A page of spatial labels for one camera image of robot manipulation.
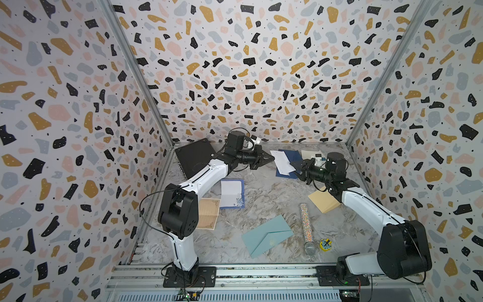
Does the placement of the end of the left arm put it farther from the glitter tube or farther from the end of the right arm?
the glitter tube

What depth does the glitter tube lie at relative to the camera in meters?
0.80

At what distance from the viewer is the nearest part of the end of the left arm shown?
0.75m

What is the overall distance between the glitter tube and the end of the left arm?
326 mm
